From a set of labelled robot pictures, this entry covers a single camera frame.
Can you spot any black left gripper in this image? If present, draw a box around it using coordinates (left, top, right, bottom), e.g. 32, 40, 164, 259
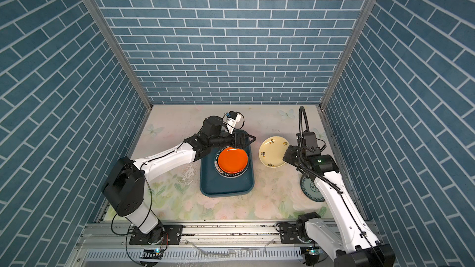
208, 128, 256, 150

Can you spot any cream yellow floral plate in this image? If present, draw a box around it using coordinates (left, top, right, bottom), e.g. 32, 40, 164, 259
259, 136, 289, 168

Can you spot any orange plastic plate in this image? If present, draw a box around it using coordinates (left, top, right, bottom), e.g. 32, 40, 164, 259
217, 147, 249, 174

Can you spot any blue white floral plate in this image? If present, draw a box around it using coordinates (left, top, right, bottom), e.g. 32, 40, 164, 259
300, 176, 325, 202

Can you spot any green-rimmed white plate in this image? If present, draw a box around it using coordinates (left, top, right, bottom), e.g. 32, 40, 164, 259
214, 156, 249, 178

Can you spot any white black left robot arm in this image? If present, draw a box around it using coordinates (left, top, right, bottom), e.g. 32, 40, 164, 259
102, 111, 256, 245

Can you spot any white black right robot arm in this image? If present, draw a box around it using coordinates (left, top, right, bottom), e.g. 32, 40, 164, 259
283, 146, 396, 267

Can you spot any teal plastic bin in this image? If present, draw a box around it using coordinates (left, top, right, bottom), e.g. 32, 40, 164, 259
200, 145, 254, 198

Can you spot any right controller board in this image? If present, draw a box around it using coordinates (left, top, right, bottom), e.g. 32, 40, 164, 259
301, 247, 323, 257

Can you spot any controller board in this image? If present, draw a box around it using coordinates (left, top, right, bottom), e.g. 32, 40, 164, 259
301, 247, 323, 257
140, 248, 165, 261

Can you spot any left controller board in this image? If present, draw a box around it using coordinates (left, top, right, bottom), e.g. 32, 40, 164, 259
140, 248, 165, 261

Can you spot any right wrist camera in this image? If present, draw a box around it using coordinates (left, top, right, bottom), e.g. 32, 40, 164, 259
301, 131, 320, 153

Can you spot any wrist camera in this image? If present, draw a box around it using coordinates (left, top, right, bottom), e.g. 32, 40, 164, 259
223, 111, 245, 134
301, 131, 320, 153

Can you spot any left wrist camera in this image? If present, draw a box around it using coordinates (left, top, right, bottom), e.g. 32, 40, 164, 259
223, 111, 245, 134

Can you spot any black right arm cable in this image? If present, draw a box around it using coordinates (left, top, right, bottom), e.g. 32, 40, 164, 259
296, 105, 344, 195

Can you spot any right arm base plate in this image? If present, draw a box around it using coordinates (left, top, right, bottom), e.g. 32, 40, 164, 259
275, 222, 309, 244

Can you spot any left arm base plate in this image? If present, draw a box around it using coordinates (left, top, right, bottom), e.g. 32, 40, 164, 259
129, 224, 183, 245

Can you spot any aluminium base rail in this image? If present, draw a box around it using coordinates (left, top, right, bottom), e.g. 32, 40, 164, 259
66, 219, 394, 267

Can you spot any right aluminium corner post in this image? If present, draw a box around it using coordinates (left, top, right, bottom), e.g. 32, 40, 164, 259
320, 0, 377, 110

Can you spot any aluminium corner post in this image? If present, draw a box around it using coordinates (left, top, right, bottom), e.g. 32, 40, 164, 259
82, 0, 153, 111
320, 0, 377, 110

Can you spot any left aluminium corner post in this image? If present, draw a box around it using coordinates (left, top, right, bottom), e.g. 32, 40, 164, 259
82, 0, 153, 111

